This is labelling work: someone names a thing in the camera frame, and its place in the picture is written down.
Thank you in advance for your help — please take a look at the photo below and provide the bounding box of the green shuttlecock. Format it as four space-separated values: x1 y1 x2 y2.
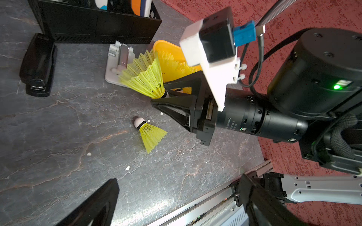
134 117 167 153
119 50 168 99

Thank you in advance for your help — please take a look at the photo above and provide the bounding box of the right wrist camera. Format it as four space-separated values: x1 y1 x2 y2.
180 7 265 112

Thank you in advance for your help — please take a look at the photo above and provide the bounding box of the orange blue book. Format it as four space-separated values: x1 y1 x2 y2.
130 0 152 18

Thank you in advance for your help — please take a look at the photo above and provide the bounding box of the black mesh file organizer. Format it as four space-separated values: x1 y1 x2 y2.
28 1 162 44

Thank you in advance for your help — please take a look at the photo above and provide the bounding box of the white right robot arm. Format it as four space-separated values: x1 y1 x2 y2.
151 28 362 226

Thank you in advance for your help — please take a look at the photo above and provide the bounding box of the yellow plastic storage box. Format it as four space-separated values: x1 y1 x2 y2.
153 40 202 83

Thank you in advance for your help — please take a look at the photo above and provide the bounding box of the small black device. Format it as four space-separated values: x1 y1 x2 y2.
19 33 58 98

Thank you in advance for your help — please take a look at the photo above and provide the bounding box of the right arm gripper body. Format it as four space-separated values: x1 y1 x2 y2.
191 85 219 146

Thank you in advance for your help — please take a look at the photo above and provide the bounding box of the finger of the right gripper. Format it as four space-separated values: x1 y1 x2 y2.
164 71 205 96
151 95 197 133

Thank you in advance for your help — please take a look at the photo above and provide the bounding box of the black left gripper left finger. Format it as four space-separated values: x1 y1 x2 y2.
57 179 119 226

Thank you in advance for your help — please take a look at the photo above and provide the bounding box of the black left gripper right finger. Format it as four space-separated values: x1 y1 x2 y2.
239 174 307 226

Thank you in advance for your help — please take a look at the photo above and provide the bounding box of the black camera cable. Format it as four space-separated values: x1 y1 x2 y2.
239 26 266 89

